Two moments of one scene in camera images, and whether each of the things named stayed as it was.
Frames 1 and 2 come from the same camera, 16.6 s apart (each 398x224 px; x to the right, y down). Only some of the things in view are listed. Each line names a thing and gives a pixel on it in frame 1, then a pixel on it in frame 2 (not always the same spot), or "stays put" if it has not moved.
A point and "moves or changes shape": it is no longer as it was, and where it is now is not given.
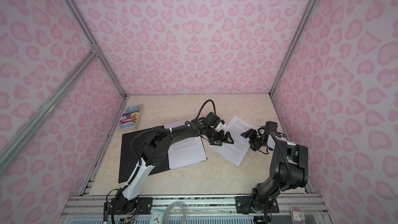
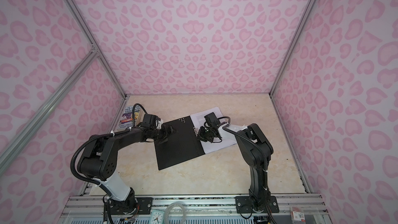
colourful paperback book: x=130 y=117 stays put
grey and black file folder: x=128 y=164 to x=181 y=145
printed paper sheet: x=235 y=152 moves or changes shape
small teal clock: x=157 y=217 stays put
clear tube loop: x=168 y=209 stays put
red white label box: x=297 y=215 stays put
